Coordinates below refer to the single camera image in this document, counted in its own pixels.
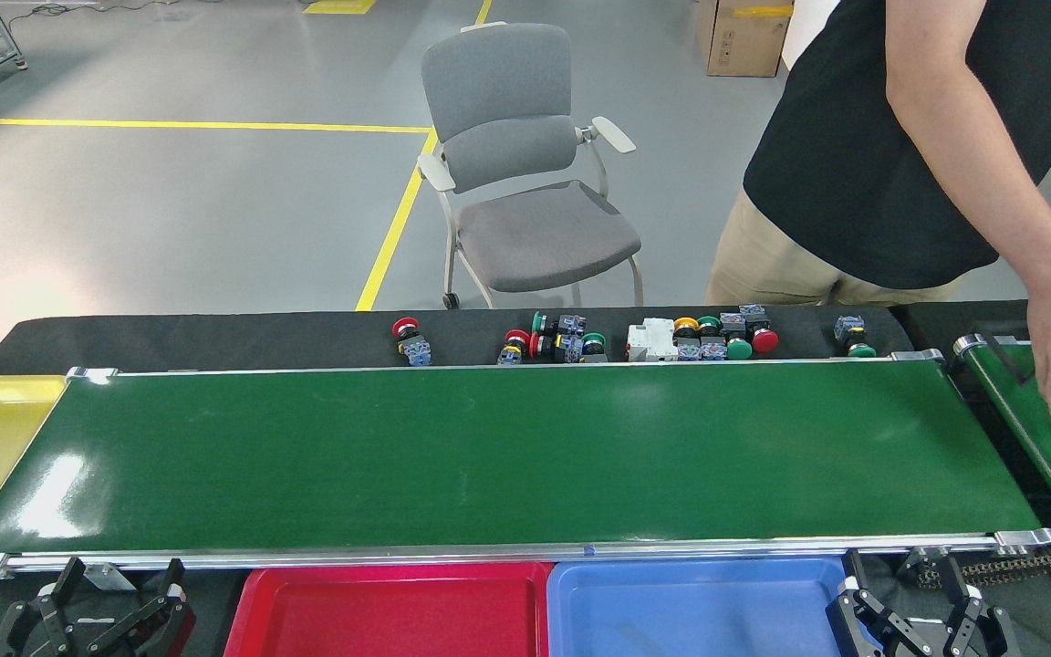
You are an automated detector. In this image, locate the cardboard box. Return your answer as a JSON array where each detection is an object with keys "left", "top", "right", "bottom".
[{"left": 696, "top": 0, "right": 796, "bottom": 78}]

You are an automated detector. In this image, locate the red plastic tray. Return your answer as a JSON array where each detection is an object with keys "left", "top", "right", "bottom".
[{"left": 223, "top": 561, "right": 556, "bottom": 657}]

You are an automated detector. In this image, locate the black guide bracket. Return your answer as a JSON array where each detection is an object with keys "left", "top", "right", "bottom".
[{"left": 980, "top": 333, "right": 1035, "bottom": 386}]

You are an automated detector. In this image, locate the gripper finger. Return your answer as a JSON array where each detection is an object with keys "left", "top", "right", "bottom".
[
  {"left": 0, "top": 557, "right": 88, "bottom": 657},
  {"left": 88, "top": 558, "right": 198, "bottom": 657},
  {"left": 941, "top": 555, "right": 1017, "bottom": 657},
  {"left": 825, "top": 550, "right": 937, "bottom": 657}
]

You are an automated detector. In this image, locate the roller drive chain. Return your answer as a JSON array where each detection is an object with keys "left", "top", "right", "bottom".
[{"left": 916, "top": 550, "right": 1051, "bottom": 589}]

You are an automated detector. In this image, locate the person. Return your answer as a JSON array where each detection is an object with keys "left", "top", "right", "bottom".
[{"left": 703, "top": 0, "right": 1051, "bottom": 448}]

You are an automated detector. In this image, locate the grey office chair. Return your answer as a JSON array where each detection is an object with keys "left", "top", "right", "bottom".
[{"left": 416, "top": 20, "right": 647, "bottom": 311}]

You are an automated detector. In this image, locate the black floor cable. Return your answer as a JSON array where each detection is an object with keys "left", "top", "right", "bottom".
[{"left": 0, "top": 0, "right": 157, "bottom": 24}]

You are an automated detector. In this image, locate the blue plastic tray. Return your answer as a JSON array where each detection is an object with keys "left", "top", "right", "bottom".
[{"left": 546, "top": 557, "right": 864, "bottom": 657}]

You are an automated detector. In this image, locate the white circuit breaker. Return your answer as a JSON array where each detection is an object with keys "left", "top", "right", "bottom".
[{"left": 626, "top": 318, "right": 679, "bottom": 363}]

